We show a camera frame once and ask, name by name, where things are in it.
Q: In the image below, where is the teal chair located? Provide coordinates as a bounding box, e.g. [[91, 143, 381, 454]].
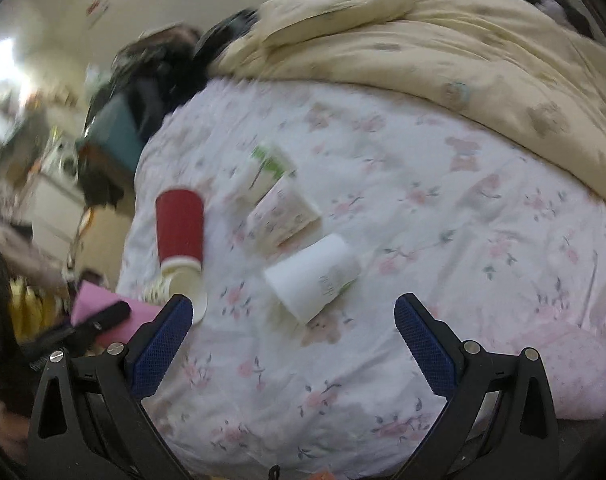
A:
[[75, 94, 148, 177]]

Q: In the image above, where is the pale yellow printed comforter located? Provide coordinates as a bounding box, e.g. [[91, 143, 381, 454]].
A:
[[215, 0, 606, 217]]

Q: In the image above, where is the cream paper cup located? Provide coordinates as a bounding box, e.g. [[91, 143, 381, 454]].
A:
[[150, 260, 209, 325]]

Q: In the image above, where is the white floral bed sheet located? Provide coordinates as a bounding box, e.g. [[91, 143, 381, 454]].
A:
[[118, 77, 606, 480]]

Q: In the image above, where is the red ribbed paper cup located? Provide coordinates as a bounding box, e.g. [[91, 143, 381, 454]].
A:
[[155, 189, 205, 272]]

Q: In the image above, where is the white cabinet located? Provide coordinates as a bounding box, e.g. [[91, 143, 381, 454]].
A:
[[29, 169, 92, 262]]

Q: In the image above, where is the white paper cup green print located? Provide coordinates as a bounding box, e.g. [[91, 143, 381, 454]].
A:
[[264, 233, 360, 326]]

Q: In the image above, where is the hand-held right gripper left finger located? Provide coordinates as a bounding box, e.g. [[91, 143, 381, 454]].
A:
[[28, 294, 195, 480]]

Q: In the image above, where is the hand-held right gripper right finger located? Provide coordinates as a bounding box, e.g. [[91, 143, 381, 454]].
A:
[[393, 293, 562, 480]]

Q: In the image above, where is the dark clothes pile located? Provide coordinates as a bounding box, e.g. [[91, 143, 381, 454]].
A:
[[80, 24, 210, 207]]

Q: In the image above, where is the black rounded bag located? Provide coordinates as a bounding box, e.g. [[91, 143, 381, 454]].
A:
[[193, 7, 260, 70]]

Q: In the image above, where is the pink cloth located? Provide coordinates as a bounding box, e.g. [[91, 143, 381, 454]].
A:
[[70, 280, 165, 350]]

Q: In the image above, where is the green and white paper cup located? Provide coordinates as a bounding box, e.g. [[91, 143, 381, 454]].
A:
[[230, 144, 297, 207]]

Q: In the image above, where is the pink dotted pillow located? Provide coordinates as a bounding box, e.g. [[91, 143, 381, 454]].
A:
[[508, 320, 606, 421]]

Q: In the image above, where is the floral patterned paper cup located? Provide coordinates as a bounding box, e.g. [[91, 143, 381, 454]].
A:
[[245, 180, 323, 261]]

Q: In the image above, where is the yellow cloth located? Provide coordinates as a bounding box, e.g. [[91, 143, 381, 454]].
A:
[[7, 280, 60, 342]]

